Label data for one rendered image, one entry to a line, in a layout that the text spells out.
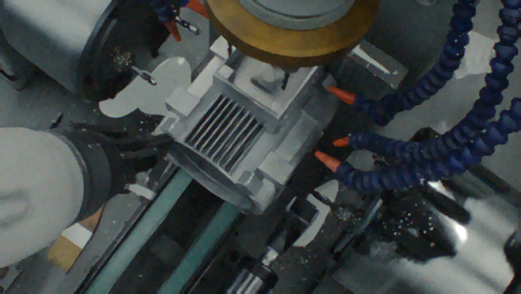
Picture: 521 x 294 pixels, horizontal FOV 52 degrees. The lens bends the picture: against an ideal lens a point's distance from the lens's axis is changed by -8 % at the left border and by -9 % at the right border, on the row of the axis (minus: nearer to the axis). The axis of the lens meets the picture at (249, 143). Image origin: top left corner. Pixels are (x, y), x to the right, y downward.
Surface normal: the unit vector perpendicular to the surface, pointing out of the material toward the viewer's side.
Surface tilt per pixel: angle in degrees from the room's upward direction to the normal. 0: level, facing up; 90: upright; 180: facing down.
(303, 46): 0
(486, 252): 10
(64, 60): 62
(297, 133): 0
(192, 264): 0
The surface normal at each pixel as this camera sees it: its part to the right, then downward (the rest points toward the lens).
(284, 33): 0.06, -0.32
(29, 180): 0.88, -0.33
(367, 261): -0.43, 0.44
